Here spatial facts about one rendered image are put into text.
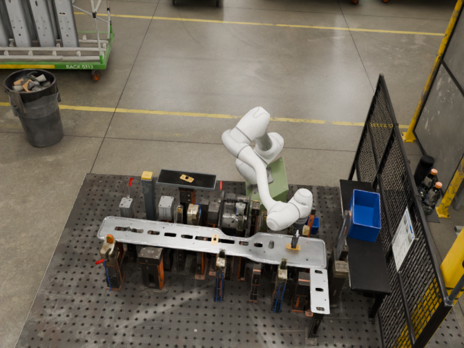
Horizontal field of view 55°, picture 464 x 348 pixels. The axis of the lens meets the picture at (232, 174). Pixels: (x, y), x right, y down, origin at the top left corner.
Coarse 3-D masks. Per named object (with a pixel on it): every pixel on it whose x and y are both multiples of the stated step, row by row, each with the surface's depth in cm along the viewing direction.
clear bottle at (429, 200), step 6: (438, 186) 220; (432, 192) 222; (438, 192) 222; (426, 198) 227; (432, 198) 223; (438, 198) 223; (426, 204) 228; (432, 204) 226; (426, 210) 229; (432, 210) 229
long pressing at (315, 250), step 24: (120, 240) 264; (144, 240) 265; (168, 240) 265; (192, 240) 266; (240, 240) 268; (264, 240) 269; (288, 240) 270; (312, 240) 271; (288, 264) 257; (312, 264) 257
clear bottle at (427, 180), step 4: (432, 172) 227; (436, 172) 227; (428, 176) 230; (432, 176) 229; (424, 180) 232; (428, 180) 230; (432, 180) 229; (424, 184) 232; (428, 184) 231; (432, 184) 230; (420, 188) 236; (424, 188) 233; (428, 188) 232; (420, 192) 236; (424, 192) 234; (420, 196) 237; (424, 196) 236
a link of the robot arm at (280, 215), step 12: (240, 156) 257; (252, 156) 255; (264, 168) 251; (264, 180) 244; (264, 192) 239; (264, 204) 236; (276, 204) 231; (288, 204) 233; (276, 216) 226; (288, 216) 227; (276, 228) 226
